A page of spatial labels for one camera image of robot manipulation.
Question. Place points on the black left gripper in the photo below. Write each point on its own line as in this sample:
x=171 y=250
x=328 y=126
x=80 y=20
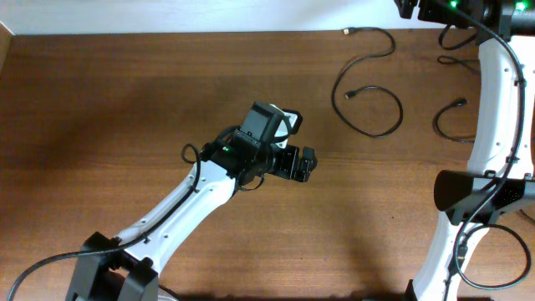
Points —
x=287 y=170

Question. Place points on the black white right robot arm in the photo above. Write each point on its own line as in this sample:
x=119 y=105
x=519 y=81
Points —
x=499 y=177

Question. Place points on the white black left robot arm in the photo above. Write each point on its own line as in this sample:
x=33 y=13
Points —
x=128 y=266

